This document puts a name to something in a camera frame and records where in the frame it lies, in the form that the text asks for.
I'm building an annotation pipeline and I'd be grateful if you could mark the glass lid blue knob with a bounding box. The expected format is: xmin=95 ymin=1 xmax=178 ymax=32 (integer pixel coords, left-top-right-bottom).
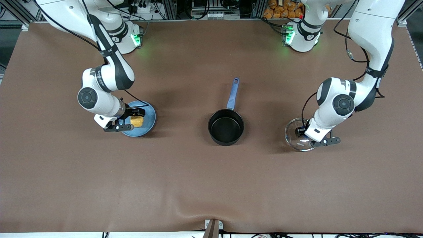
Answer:
xmin=285 ymin=118 xmax=320 ymax=152

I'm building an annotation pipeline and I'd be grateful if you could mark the blue round plate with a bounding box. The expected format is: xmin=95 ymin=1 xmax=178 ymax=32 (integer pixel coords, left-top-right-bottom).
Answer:
xmin=120 ymin=100 xmax=156 ymax=138

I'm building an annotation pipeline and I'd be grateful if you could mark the brown table cloth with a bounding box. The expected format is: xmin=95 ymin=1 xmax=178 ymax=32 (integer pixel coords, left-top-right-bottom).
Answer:
xmin=0 ymin=18 xmax=423 ymax=234

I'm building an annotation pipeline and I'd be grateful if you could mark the power strip with black plugs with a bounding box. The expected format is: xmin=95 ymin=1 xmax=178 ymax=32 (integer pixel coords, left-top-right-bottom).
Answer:
xmin=127 ymin=0 xmax=156 ymax=14

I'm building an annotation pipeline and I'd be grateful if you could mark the pile of orange buns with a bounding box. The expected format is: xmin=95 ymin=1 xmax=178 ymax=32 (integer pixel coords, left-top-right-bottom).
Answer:
xmin=263 ymin=0 xmax=305 ymax=19

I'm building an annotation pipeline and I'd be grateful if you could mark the white power strip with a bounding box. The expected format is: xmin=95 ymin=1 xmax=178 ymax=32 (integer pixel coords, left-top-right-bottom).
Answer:
xmin=205 ymin=12 xmax=232 ymax=20

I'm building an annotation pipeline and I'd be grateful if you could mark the black pot blue handle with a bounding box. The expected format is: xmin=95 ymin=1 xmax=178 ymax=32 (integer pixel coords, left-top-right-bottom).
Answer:
xmin=208 ymin=78 xmax=245 ymax=146

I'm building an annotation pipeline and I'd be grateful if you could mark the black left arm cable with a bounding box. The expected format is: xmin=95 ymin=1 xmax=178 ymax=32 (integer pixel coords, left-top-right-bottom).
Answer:
xmin=301 ymin=0 xmax=386 ymax=130

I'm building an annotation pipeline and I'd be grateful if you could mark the aluminium frame profile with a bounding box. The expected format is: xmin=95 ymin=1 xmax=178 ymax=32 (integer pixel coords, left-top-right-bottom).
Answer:
xmin=161 ymin=0 xmax=178 ymax=20
xmin=0 ymin=0 xmax=45 ymax=27
xmin=398 ymin=0 xmax=423 ymax=27

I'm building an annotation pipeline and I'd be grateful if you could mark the metal bracket with post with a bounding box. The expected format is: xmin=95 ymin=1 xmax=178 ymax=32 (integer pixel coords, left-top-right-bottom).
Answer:
xmin=203 ymin=219 xmax=224 ymax=238

